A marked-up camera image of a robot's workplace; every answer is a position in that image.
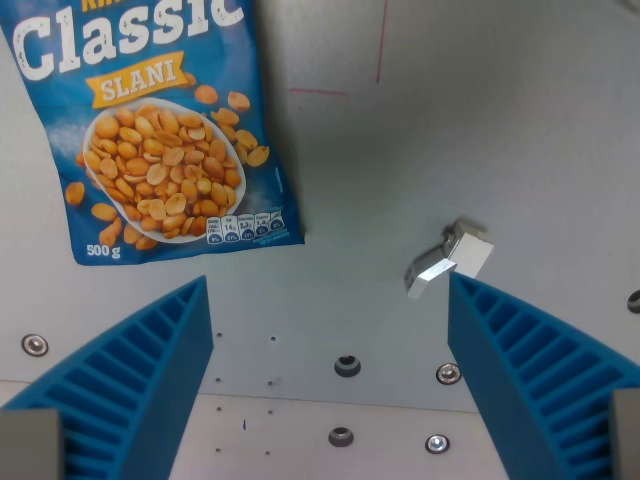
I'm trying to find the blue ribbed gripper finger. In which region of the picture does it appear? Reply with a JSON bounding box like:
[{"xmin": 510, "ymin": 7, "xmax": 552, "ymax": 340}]
[
  {"xmin": 447, "ymin": 272, "xmax": 640, "ymax": 480},
  {"xmin": 0, "ymin": 275, "xmax": 215, "ymax": 480}
]

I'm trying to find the small silver metal bracket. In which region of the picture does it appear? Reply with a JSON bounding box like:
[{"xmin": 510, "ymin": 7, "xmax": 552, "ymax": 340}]
[{"xmin": 405, "ymin": 217, "xmax": 496, "ymax": 301}]

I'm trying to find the blue salted peanuts bag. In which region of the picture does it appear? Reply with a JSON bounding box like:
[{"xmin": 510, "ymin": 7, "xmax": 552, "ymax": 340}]
[{"xmin": 0, "ymin": 0, "xmax": 306, "ymax": 267}]

